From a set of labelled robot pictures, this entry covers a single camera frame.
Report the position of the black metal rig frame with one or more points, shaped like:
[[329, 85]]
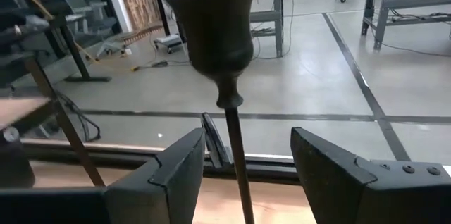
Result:
[[275, 173]]

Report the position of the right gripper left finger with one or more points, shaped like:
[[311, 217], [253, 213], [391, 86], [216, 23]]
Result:
[[169, 188]]

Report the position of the black desk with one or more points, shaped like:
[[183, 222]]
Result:
[[162, 12]]

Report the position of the small wheeled dolly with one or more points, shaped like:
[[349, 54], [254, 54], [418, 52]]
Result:
[[169, 41]]

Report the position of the black desk T-foot leg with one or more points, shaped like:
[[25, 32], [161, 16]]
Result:
[[75, 55]]

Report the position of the wooden riser shelf dark frame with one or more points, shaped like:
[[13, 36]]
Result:
[[70, 136]]

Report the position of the grey office chair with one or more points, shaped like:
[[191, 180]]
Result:
[[88, 9]]

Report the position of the grey workbench wooden top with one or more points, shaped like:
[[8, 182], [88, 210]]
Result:
[[412, 0], [278, 23]]

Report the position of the black metal candlestick holder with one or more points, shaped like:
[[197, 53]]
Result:
[[218, 34]]

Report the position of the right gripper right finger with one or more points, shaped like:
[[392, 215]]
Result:
[[338, 188]]

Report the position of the stacked wooden pallets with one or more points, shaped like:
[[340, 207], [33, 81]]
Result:
[[141, 5]]

